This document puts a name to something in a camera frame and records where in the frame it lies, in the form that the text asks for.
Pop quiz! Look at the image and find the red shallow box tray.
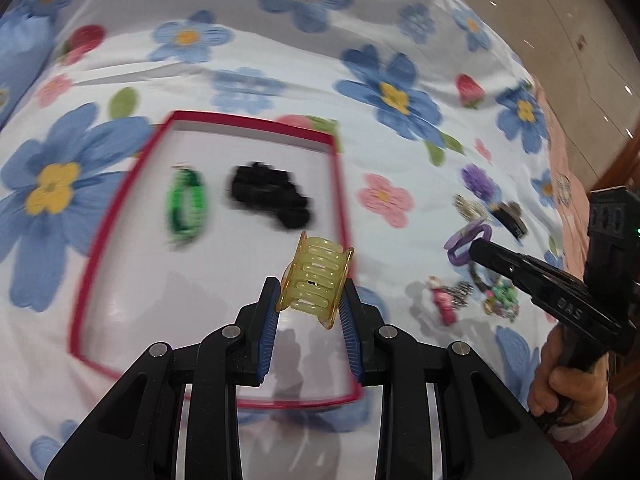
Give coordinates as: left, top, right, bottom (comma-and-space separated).
69, 110, 363, 410

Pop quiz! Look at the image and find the bright green hair tie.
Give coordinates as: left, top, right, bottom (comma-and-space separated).
165, 164, 209, 249

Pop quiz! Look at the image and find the purple hair tie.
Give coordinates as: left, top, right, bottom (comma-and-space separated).
444, 222, 493, 267

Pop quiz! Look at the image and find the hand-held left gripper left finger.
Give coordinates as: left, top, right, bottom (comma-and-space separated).
44, 276, 282, 480

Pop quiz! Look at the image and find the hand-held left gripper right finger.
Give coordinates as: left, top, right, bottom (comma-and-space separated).
338, 278, 571, 480

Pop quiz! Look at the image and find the person's right forearm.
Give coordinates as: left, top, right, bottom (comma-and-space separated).
547, 394, 632, 480

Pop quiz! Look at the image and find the wooden furniture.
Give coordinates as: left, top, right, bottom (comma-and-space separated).
599, 135, 640, 197

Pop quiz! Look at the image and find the person's right hand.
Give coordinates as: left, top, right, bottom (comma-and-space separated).
527, 330, 610, 419

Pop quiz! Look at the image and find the pink cloth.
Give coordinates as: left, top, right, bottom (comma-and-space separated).
530, 77, 588, 281

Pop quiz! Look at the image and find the yellow hair claw clip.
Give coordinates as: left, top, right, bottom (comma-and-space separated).
276, 231, 355, 330

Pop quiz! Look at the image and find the floral bedsheet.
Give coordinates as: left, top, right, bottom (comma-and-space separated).
0, 0, 583, 480

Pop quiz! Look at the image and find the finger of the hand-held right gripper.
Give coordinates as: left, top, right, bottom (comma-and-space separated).
468, 237, 588, 306

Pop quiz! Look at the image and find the black hair claw clip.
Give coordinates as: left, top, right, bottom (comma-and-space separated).
492, 201, 529, 240

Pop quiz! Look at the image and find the colourful beaded hair tie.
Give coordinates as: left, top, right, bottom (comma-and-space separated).
482, 280, 521, 324

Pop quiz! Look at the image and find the pearl hair clip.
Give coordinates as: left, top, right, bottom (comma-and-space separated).
452, 195, 489, 221

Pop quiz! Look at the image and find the black scrunchie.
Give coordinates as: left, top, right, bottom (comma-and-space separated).
227, 161, 314, 231

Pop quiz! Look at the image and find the pink doll hair clip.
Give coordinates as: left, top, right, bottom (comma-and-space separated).
426, 275, 459, 327

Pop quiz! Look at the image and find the purple flower hair accessory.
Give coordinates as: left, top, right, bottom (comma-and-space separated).
460, 163, 502, 206

